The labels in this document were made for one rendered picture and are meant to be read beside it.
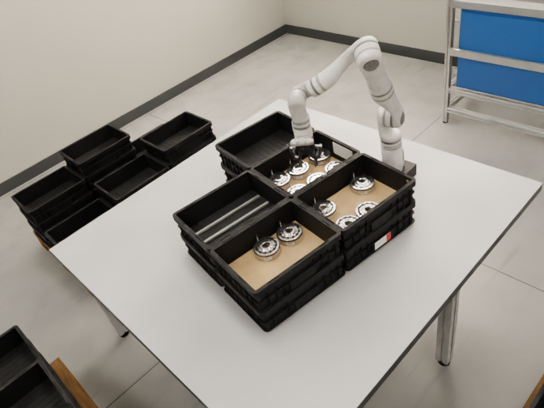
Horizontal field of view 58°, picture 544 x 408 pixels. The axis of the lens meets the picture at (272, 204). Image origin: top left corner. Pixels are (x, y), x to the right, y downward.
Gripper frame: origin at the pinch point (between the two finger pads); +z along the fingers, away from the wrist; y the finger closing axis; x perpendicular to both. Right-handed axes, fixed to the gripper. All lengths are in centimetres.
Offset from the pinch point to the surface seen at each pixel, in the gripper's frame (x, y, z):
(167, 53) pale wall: -266, 166, 52
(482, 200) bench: 0, -71, 25
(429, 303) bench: 55, -44, 25
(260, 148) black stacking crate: -31.7, 28.5, 11.9
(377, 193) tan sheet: 8.3, -28.1, 11.9
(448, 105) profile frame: -173, -81, 82
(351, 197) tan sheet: 10.1, -17.5, 11.8
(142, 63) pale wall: -243, 184, 50
